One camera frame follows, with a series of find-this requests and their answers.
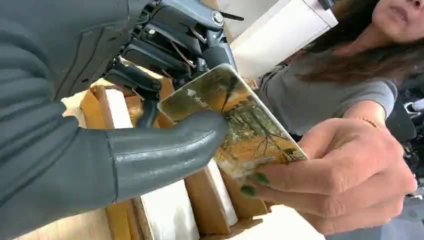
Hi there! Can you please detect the person's hand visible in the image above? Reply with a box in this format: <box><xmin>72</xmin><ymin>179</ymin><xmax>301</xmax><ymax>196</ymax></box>
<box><xmin>240</xmin><ymin>117</ymin><xmax>419</xmax><ymax>237</ymax></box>

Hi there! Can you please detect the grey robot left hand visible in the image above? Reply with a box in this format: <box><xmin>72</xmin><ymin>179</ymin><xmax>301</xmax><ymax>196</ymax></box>
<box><xmin>0</xmin><ymin>0</ymin><xmax>245</xmax><ymax>240</ymax></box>

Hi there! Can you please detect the card with autumn tree print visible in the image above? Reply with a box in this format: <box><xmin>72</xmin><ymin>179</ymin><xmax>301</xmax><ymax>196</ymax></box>
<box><xmin>156</xmin><ymin>63</ymin><xmax>308</xmax><ymax>180</ymax></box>

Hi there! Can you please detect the white card stack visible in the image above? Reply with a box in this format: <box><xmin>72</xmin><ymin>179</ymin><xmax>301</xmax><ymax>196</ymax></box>
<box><xmin>105</xmin><ymin>88</ymin><xmax>134</xmax><ymax>129</ymax></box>
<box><xmin>140</xmin><ymin>179</ymin><xmax>201</xmax><ymax>240</ymax></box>
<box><xmin>206</xmin><ymin>158</ymin><xmax>239</xmax><ymax>227</ymax></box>

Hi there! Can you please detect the person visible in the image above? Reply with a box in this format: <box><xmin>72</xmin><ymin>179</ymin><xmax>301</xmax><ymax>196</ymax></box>
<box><xmin>240</xmin><ymin>0</ymin><xmax>424</xmax><ymax>237</ymax></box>

